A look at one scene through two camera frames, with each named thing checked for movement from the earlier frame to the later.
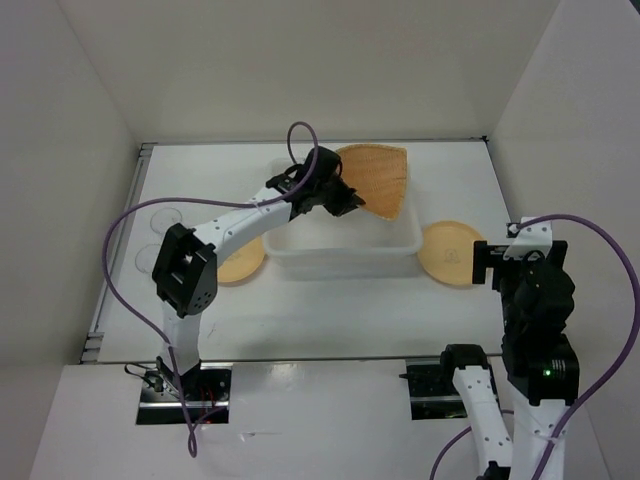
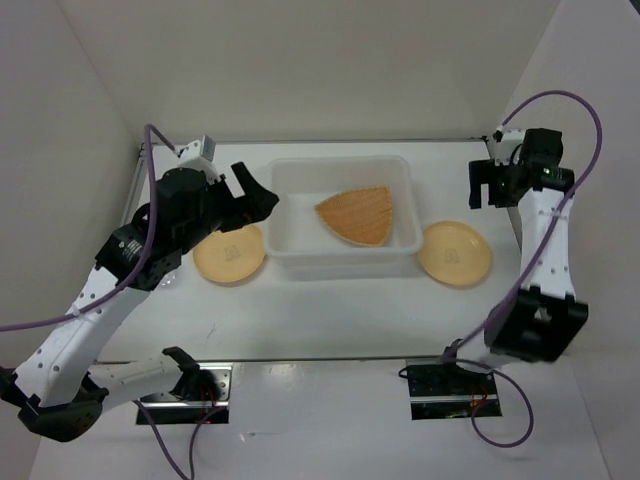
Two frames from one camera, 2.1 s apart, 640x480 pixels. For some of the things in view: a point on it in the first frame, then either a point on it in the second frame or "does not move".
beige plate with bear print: (446, 252) does not move
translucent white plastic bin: (354, 245) does not move
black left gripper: (347, 201) → (255, 206)
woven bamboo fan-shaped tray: (378, 174) → (360, 215)
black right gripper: (483, 252) → (486, 172)
